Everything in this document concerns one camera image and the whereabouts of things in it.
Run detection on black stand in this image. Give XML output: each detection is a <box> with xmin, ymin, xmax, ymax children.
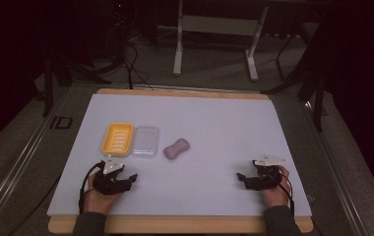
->
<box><xmin>31</xmin><ymin>48</ymin><xmax>112</xmax><ymax>118</ymax></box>
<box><xmin>262</xmin><ymin>23</ymin><xmax>329</xmax><ymax>133</ymax></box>

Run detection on white metal stand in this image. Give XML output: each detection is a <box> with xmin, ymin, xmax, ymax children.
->
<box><xmin>172</xmin><ymin>0</ymin><xmax>270</xmax><ymax>82</ymax></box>

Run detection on person's left hand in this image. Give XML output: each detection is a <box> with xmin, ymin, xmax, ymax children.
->
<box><xmin>83</xmin><ymin>172</ymin><xmax>124</xmax><ymax>215</ymax></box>

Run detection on clear plastic lid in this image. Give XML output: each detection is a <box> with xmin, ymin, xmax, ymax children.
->
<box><xmin>131</xmin><ymin>125</ymin><xmax>160</xmax><ymax>157</ymax></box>

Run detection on metal floor rail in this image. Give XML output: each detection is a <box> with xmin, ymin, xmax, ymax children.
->
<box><xmin>301</xmin><ymin>97</ymin><xmax>370</xmax><ymax>236</ymax></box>
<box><xmin>0</xmin><ymin>88</ymin><xmax>73</xmax><ymax>236</ymax></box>

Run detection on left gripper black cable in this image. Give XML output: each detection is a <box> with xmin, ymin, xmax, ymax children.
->
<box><xmin>78</xmin><ymin>160</ymin><xmax>106</xmax><ymax>215</ymax></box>

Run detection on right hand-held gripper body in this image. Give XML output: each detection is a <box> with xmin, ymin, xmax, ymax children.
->
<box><xmin>247</xmin><ymin>153</ymin><xmax>288</xmax><ymax>192</ymax></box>

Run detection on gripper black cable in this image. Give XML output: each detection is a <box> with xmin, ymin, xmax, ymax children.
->
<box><xmin>78</xmin><ymin>160</ymin><xmax>106</xmax><ymax>215</ymax></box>
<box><xmin>273</xmin><ymin>170</ymin><xmax>296</xmax><ymax>218</ymax></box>

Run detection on black floor cables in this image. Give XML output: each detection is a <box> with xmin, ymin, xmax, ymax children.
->
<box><xmin>91</xmin><ymin>0</ymin><xmax>155</xmax><ymax>90</ymax></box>

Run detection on white table mat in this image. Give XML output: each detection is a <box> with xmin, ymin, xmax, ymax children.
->
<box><xmin>46</xmin><ymin>93</ymin><xmax>313</xmax><ymax>218</ymax></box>

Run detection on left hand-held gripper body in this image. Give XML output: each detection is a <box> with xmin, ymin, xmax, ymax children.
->
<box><xmin>92</xmin><ymin>158</ymin><xmax>131</xmax><ymax>197</ymax></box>

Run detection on purple soap bar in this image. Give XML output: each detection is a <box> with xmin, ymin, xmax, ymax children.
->
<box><xmin>162</xmin><ymin>138</ymin><xmax>191</xmax><ymax>161</ymax></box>

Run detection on yellow soap dish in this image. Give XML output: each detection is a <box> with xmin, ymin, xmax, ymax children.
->
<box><xmin>100</xmin><ymin>122</ymin><xmax>135</xmax><ymax>157</ymax></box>

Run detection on wooden table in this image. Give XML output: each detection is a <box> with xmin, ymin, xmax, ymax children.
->
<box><xmin>47</xmin><ymin>88</ymin><xmax>315</xmax><ymax>235</ymax></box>

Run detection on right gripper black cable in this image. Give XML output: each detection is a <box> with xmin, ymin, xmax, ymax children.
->
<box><xmin>273</xmin><ymin>170</ymin><xmax>296</xmax><ymax>218</ymax></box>

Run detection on person's right hand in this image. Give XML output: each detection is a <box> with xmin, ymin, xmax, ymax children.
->
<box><xmin>261</xmin><ymin>165</ymin><xmax>291</xmax><ymax>208</ymax></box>

